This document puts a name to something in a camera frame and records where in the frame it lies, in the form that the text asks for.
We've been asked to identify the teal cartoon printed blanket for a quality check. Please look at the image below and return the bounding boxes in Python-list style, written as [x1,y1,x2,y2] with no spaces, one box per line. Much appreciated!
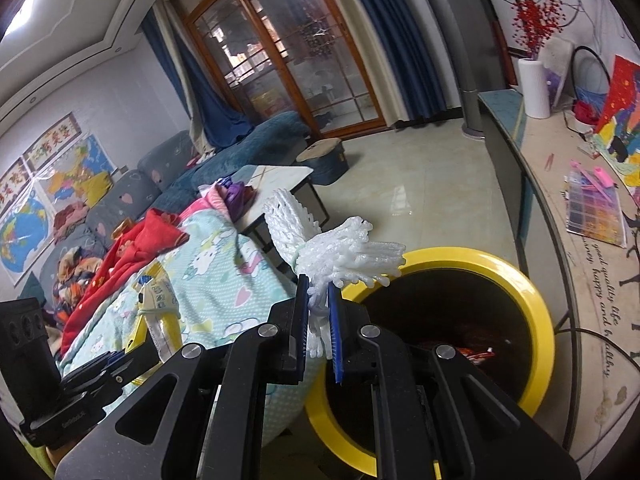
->
[57,207,326,448]

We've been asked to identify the clear bead organiser box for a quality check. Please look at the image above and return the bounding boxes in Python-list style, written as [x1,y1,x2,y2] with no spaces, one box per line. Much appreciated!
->
[565,170,628,248]

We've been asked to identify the yellow white plastic package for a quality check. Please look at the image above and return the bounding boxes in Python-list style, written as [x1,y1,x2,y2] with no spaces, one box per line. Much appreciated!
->
[135,262,182,361]

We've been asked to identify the red berry branches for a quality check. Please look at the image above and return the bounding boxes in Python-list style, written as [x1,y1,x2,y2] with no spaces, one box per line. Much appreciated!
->
[510,0,566,61]

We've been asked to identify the wooden framed glass door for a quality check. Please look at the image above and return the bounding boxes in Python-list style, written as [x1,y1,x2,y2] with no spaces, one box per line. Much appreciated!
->
[170,0,388,138]

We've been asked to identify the red yarn ball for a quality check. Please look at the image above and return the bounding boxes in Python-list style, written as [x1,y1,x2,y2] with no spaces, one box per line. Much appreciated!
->
[572,100,601,126]

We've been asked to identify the grey tower air conditioner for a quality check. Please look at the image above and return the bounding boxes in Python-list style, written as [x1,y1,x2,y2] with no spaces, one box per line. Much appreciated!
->
[407,0,506,138]

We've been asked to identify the yellow cushion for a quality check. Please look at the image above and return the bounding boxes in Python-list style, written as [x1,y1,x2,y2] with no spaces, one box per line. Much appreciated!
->
[80,170,113,208]

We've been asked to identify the dark round stool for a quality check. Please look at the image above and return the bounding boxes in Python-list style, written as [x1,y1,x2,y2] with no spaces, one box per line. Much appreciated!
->
[296,137,349,186]

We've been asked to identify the blue patterned sofa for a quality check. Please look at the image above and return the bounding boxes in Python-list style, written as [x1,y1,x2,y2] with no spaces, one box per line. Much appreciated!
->
[20,110,311,331]

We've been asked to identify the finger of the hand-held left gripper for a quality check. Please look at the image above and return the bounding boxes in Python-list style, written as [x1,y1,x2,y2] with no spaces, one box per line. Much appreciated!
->
[59,350,128,392]
[69,337,166,404]

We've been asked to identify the maroon clothes pile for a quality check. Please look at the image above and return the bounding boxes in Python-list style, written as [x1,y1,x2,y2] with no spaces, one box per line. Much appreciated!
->
[52,200,91,236]

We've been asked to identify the blue curtain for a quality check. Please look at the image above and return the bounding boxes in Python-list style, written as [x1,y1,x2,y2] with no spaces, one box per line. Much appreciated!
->
[141,7,253,148]
[337,0,448,123]

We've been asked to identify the country map poster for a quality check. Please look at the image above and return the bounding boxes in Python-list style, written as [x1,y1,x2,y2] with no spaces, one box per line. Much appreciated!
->
[35,132,118,208]

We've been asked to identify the white top coffee table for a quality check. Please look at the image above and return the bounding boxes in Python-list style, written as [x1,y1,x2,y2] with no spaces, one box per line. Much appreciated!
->
[227,164,330,273]

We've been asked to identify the white ribbed vase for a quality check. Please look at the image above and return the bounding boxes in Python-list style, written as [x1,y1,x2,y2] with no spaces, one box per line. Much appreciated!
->
[517,57,553,120]

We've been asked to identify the pink cloth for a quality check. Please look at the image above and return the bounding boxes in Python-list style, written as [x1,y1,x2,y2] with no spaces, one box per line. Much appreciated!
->
[197,182,241,221]

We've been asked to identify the long television cabinet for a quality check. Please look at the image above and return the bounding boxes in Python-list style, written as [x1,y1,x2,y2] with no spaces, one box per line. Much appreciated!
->
[477,89,640,463]

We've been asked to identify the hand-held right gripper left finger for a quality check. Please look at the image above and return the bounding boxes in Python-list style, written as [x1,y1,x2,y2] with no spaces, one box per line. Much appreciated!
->
[54,274,312,480]

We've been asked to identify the pink bead tray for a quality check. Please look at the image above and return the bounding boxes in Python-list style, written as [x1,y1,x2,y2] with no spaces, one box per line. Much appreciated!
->
[570,161,617,188]

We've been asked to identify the red blanket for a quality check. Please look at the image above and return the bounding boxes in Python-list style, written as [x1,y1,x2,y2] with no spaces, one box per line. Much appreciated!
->
[60,209,191,356]

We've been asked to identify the cream curtain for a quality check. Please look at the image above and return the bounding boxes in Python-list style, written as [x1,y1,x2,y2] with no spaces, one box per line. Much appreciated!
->
[152,0,211,156]

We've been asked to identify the purple cloth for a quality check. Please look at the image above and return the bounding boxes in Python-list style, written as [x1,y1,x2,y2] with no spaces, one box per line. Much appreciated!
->
[220,177,258,221]

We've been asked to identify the red plastic bag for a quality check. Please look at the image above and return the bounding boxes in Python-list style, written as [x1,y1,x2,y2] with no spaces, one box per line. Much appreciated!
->
[420,325,498,363]

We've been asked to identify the colourful portrait painting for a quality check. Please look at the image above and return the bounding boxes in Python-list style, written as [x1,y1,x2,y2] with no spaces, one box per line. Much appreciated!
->
[592,55,640,188]

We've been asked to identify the embroidered wall hanging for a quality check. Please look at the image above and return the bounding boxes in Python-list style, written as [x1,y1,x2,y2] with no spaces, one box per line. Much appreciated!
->
[0,157,31,206]
[24,112,83,171]

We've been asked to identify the ceiling lamp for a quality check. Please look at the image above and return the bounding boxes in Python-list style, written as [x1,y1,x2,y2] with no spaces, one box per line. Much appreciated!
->
[7,0,46,36]

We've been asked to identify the white foam net sleeve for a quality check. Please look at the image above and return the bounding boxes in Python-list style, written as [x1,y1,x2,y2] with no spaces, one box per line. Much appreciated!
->
[262,187,407,361]

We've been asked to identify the world map poster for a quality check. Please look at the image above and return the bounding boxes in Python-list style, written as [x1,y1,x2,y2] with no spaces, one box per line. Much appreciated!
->
[0,195,56,286]

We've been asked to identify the small purple canvas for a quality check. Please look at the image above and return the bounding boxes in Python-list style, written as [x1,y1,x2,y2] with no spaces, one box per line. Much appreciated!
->
[540,37,576,108]

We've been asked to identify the colourful patterned cloth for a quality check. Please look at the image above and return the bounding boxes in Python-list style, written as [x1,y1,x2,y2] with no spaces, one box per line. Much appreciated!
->
[52,255,106,326]

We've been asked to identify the yellow rimmed trash bin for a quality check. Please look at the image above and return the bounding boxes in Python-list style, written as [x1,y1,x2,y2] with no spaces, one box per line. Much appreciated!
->
[304,246,556,478]

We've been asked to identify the blue basket with black handle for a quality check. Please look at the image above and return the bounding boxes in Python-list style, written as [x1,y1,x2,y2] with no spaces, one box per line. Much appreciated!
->
[570,46,613,111]

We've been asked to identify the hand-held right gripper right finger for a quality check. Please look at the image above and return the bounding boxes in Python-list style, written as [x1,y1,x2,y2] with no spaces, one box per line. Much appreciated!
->
[327,282,583,480]

